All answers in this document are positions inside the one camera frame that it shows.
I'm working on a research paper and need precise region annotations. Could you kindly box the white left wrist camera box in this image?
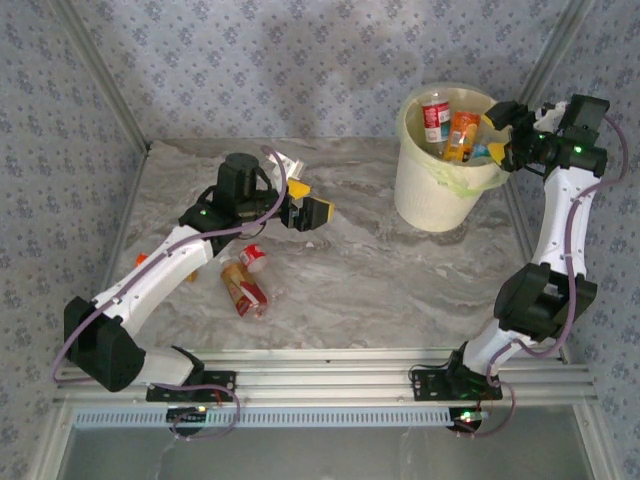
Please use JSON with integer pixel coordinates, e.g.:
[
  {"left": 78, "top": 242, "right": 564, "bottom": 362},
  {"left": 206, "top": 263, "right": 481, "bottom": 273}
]
[{"left": 262, "top": 147, "right": 307, "bottom": 182}]

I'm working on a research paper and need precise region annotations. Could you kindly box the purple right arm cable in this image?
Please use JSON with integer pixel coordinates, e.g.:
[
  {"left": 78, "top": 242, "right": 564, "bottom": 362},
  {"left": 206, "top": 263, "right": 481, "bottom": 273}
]
[{"left": 452, "top": 113, "right": 629, "bottom": 439}]

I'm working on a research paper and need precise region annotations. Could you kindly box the large cola bottle red label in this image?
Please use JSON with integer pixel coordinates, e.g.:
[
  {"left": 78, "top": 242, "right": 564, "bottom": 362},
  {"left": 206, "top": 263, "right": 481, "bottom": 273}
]
[{"left": 421, "top": 91, "right": 453, "bottom": 146}]

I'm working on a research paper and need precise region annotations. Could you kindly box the controller board with led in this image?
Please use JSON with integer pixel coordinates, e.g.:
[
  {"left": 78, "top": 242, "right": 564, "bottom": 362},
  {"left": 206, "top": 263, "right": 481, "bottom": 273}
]
[
  {"left": 166, "top": 405, "right": 209, "bottom": 436},
  {"left": 446, "top": 407, "right": 489, "bottom": 435}
]

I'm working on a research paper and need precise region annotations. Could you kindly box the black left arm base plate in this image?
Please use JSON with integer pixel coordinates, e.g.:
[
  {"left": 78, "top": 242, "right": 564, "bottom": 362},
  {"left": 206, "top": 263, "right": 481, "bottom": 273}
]
[{"left": 145, "top": 369, "right": 237, "bottom": 404}]

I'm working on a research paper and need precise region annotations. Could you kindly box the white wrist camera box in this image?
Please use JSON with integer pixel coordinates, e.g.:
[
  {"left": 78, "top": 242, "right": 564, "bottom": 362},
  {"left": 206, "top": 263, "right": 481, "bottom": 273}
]
[
  {"left": 262, "top": 147, "right": 307, "bottom": 182},
  {"left": 532, "top": 101, "right": 571, "bottom": 132}
]

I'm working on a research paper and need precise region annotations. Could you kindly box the aluminium corner post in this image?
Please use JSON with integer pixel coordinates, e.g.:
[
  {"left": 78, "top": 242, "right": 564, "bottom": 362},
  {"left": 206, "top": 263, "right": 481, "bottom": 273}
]
[
  {"left": 514, "top": 0, "right": 599, "bottom": 109},
  {"left": 49, "top": 0, "right": 153, "bottom": 151}
]

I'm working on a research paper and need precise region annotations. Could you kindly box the left controller board with LED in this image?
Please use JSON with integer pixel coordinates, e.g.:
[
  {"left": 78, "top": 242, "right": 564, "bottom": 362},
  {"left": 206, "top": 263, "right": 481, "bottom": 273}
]
[{"left": 166, "top": 405, "right": 209, "bottom": 436}]

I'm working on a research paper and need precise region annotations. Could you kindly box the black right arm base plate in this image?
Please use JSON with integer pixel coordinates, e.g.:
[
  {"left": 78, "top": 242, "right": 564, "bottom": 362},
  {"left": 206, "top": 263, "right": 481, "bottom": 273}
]
[{"left": 408, "top": 367, "right": 504, "bottom": 403}]

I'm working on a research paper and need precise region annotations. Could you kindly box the orange label bottle orange cap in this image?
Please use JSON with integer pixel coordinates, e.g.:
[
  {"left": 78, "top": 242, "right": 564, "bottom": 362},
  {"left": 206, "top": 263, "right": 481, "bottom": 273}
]
[{"left": 135, "top": 252, "right": 201, "bottom": 284}]

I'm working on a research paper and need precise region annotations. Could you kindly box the yellow-green bin liner bag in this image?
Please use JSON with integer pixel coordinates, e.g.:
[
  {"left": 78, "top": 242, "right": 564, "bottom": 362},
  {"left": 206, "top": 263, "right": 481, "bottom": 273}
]
[{"left": 394, "top": 82, "right": 521, "bottom": 199}]

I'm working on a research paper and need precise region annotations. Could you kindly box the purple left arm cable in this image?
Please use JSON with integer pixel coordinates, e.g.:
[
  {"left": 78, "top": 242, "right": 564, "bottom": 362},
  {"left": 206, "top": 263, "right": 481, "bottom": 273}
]
[{"left": 52, "top": 144, "right": 291, "bottom": 444}]

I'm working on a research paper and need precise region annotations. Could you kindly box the amber tea bottle red label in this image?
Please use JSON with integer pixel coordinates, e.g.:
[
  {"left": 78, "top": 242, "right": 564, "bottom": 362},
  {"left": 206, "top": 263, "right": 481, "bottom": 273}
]
[{"left": 219, "top": 257, "right": 271, "bottom": 320}]

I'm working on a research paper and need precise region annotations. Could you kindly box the aluminium frame rail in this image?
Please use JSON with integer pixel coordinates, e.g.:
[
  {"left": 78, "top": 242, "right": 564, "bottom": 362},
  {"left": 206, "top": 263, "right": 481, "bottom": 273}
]
[{"left": 54, "top": 348, "right": 599, "bottom": 407}]

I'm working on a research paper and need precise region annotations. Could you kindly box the aluminium side rail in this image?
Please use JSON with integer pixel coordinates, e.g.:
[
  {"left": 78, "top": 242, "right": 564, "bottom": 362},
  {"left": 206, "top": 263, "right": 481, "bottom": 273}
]
[
  {"left": 502, "top": 179, "right": 574, "bottom": 364},
  {"left": 74, "top": 142, "right": 154, "bottom": 369}
]

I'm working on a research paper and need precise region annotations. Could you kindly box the right controller board with LED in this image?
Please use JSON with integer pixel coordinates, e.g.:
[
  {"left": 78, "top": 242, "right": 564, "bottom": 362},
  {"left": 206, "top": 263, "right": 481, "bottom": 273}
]
[{"left": 446, "top": 407, "right": 489, "bottom": 435}]

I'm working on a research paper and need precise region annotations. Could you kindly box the orange juice bottle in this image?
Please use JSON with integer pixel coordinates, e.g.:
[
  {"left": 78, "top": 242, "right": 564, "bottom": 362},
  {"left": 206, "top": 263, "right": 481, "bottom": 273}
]
[{"left": 443, "top": 110, "right": 482, "bottom": 162}]

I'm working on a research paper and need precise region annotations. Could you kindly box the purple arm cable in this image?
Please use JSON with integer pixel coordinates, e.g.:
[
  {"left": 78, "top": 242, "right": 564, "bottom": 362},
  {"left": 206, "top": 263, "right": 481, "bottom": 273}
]
[
  {"left": 452, "top": 113, "right": 629, "bottom": 439},
  {"left": 52, "top": 144, "right": 291, "bottom": 444}
]

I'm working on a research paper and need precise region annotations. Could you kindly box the grey metal panel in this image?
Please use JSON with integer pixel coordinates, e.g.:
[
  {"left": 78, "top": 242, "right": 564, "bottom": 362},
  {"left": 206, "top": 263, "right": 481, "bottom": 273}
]
[{"left": 59, "top": 427, "right": 601, "bottom": 480}]

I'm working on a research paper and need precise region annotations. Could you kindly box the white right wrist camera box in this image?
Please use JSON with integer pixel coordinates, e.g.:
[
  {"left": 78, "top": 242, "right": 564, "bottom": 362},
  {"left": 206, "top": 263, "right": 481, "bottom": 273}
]
[{"left": 532, "top": 101, "right": 571, "bottom": 132}]

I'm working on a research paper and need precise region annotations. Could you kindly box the white slotted cable duct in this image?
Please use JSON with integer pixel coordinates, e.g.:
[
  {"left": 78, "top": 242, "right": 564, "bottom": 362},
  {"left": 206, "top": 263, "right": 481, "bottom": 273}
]
[{"left": 73, "top": 405, "right": 484, "bottom": 430}]

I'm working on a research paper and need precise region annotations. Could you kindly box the white plastic waste bin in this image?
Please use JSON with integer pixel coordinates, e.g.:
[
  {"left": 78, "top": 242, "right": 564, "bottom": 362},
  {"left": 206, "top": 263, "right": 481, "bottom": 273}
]
[{"left": 393, "top": 82, "right": 521, "bottom": 232}]

